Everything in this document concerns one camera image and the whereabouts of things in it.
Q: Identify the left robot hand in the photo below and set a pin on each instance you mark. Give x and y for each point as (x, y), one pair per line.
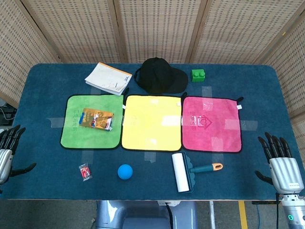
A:
(5, 157)

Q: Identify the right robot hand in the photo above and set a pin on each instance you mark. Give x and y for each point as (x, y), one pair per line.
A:
(283, 170)

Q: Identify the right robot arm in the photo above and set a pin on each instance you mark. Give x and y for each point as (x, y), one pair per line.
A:
(293, 210)

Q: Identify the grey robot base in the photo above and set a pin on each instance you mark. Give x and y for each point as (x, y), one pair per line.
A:
(145, 214)

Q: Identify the pink cloth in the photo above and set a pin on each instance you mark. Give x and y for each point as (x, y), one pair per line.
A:
(212, 124)

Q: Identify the green cloth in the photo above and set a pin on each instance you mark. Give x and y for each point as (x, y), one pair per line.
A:
(91, 122)

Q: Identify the orange snack packet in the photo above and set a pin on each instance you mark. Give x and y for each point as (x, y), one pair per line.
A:
(96, 119)

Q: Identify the yellow cloth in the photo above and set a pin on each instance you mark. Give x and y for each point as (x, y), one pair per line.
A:
(151, 122)

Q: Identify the small red candy packet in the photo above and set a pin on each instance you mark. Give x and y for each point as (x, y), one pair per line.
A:
(85, 171)

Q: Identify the teal lint roller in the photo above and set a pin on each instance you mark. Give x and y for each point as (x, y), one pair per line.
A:
(184, 173)

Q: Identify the blue ball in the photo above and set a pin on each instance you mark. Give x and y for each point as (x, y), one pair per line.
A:
(125, 171)

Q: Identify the green toy building block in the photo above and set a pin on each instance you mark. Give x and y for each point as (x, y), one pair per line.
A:
(198, 75)

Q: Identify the white paper booklet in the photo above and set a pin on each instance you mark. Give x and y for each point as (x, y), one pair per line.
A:
(108, 78)

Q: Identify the black baseball cap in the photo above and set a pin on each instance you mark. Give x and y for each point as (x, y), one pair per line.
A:
(160, 76)

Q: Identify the woven folding screen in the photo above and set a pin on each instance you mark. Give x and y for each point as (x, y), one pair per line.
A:
(152, 28)

